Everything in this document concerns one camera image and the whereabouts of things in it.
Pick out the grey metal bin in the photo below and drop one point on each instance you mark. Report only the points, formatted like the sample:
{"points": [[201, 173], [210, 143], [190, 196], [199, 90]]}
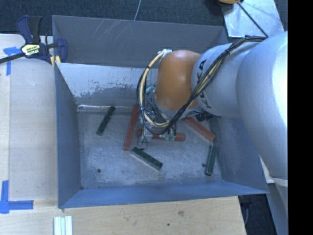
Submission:
{"points": [[110, 155]]}

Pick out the red-brown flat block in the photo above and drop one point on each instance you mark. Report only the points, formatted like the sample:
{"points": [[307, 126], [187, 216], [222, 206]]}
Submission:
{"points": [[201, 130], [129, 131], [179, 137]]}

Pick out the pale wood flat board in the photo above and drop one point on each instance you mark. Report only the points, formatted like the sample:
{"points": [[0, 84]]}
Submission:
{"points": [[31, 131]]}

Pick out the dark green flat block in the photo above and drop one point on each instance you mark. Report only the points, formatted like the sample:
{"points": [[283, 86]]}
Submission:
{"points": [[105, 121], [211, 159], [147, 158]]}

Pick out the black cylinder on white bracket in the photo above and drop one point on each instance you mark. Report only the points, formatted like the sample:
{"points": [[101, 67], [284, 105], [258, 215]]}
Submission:
{"points": [[204, 116]]}

